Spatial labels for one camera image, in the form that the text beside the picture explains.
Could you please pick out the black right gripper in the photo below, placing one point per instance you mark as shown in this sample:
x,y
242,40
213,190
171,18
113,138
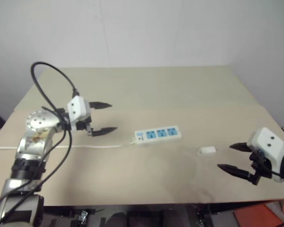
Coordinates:
x,y
260,165

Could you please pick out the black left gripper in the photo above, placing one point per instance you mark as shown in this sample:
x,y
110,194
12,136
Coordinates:
x,y
83,125

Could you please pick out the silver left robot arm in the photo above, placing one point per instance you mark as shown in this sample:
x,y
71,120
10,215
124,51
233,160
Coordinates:
x,y
36,123

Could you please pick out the small white plug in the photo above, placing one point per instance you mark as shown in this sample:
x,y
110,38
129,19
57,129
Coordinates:
x,y
207,151

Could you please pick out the white blue power strip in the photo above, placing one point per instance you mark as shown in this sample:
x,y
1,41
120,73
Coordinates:
x,y
157,135

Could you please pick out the orange box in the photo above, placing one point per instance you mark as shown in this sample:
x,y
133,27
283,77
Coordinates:
x,y
253,215

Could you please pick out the dark rounded shape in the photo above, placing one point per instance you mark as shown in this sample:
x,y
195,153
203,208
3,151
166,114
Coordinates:
x,y
118,220

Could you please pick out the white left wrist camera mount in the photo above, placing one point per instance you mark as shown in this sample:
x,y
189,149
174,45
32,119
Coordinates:
x,y
77,106

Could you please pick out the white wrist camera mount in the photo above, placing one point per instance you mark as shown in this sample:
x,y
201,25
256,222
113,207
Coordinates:
x,y
77,106
269,144

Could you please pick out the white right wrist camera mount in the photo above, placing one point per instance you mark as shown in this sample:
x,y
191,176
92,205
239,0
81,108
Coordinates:
x,y
269,144

